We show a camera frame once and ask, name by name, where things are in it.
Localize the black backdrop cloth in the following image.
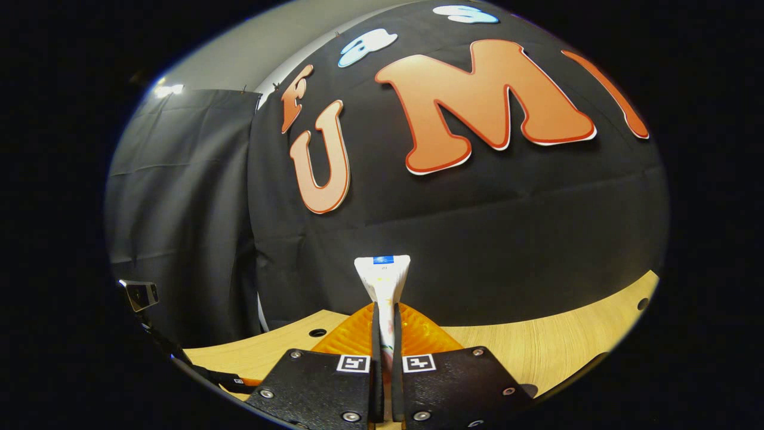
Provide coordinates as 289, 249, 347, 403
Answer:
104, 0, 670, 350

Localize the white toothpaste tube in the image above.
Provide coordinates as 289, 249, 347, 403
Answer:
354, 255, 411, 419

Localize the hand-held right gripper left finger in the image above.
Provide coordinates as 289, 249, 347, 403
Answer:
245, 302, 386, 428

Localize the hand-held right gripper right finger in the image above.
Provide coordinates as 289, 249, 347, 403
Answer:
391, 302, 538, 430

